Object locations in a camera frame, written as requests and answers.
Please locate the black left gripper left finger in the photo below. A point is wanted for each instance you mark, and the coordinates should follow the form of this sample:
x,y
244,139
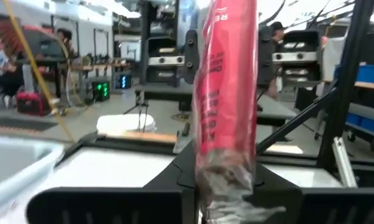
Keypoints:
x,y
112,205

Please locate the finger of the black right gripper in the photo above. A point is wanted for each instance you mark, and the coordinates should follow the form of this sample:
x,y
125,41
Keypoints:
x,y
266,56
191,53

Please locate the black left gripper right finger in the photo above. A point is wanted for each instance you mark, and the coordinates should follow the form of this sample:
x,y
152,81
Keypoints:
x,y
330,205

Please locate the red Orville popcorn bag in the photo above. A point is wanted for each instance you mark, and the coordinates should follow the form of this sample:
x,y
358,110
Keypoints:
x,y
227,93

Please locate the silver aluminium bar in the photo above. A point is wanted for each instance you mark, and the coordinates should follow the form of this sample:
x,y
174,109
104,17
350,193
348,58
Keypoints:
x,y
343,161

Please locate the black box blue lights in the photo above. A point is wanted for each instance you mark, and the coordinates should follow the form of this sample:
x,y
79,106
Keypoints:
x,y
124,81

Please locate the dark grey desk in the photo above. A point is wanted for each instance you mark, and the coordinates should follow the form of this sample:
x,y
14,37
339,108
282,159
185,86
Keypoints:
x,y
273,112

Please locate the black box green lights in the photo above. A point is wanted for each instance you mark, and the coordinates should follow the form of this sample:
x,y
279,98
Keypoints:
x,y
101,90

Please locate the blue storage bin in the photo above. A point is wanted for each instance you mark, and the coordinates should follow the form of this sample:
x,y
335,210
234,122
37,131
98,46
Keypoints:
x,y
367,123
370,73

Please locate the clear plastic bin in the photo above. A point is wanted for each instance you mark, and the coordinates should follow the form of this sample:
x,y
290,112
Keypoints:
x,y
18,174

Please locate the black monitor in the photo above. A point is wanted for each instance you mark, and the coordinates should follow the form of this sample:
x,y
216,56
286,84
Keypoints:
x,y
43,46

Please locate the red patterned wall hanging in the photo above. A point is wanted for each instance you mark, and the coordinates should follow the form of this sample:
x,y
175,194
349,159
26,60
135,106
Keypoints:
x,y
9,31

